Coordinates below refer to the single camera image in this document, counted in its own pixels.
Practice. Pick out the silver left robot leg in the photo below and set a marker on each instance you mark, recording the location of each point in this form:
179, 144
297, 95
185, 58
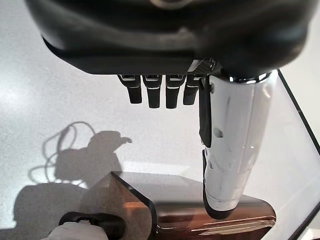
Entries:
82, 227

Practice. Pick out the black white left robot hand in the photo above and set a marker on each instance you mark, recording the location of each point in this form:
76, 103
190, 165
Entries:
160, 37

